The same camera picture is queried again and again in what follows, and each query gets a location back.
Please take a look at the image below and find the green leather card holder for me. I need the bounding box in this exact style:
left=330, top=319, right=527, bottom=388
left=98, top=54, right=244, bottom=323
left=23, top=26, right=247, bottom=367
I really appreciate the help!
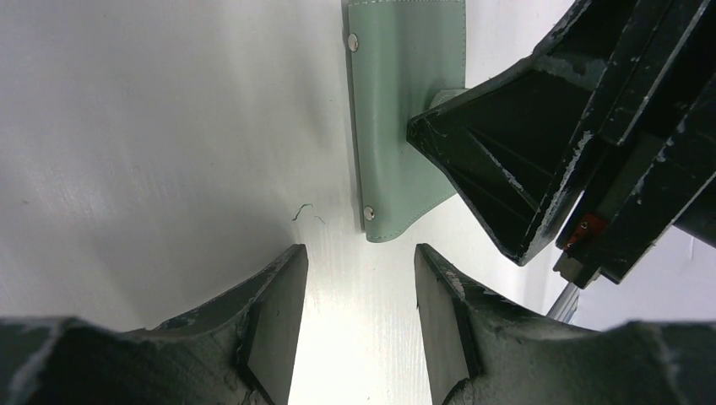
left=347, top=1, right=466, bottom=243

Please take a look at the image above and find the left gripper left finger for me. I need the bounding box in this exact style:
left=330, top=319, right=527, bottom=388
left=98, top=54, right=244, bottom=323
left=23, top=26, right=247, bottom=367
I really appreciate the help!
left=1, top=244, right=309, bottom=404

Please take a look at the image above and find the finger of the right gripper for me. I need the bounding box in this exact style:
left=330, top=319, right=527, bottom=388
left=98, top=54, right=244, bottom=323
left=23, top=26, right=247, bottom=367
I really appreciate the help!
left=407, top=1, right=639, bottom=266
left=555, top=1, right=715, bottom=285

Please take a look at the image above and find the aluminium rail frame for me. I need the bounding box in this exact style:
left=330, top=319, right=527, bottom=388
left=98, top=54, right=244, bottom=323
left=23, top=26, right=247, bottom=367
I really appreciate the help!
left=545, top=283, right=580, bottom=324

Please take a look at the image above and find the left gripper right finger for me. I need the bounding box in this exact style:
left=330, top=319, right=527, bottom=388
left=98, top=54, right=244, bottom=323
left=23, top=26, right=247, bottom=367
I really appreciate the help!
left=415, top=244, right=715, bottom=404

